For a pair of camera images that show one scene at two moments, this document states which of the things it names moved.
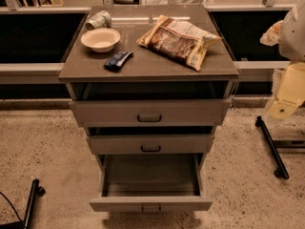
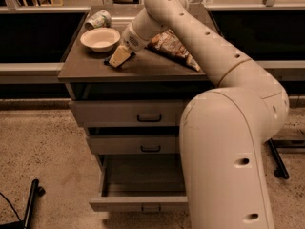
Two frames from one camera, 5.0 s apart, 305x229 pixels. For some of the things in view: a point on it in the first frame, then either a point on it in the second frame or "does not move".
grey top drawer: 150,113 does not move
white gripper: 294,37 to 131,41
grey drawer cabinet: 150,83 does not move
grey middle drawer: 151,144 does not move
